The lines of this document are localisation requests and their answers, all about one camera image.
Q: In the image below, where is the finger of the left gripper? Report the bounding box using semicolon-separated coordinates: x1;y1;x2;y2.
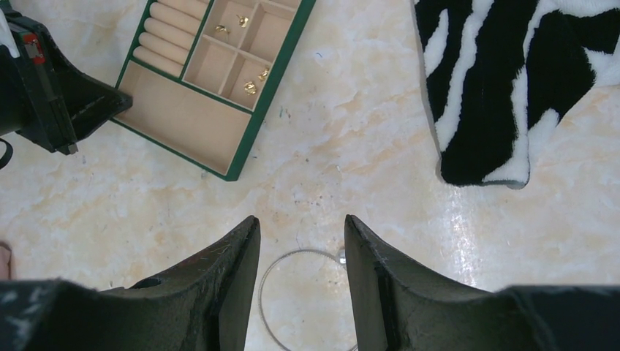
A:
58;53;133;143

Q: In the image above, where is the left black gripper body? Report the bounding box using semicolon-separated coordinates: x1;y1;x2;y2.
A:
1;1;78;155

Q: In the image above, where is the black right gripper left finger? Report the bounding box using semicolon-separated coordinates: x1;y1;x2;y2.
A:
1;216;261;350

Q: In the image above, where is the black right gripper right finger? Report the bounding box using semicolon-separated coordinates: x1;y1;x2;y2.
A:
344;215;619;350

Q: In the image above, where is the gold stud earring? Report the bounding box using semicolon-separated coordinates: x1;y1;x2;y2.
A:
214;25;230;35

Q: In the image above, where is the silver pearl bangle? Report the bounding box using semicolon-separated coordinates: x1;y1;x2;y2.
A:
258;248;358;350

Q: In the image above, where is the pink cloth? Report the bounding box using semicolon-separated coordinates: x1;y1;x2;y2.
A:
0;241;12;280

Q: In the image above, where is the zebra print cloth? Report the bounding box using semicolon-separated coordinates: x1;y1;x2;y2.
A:
412;1;619;189

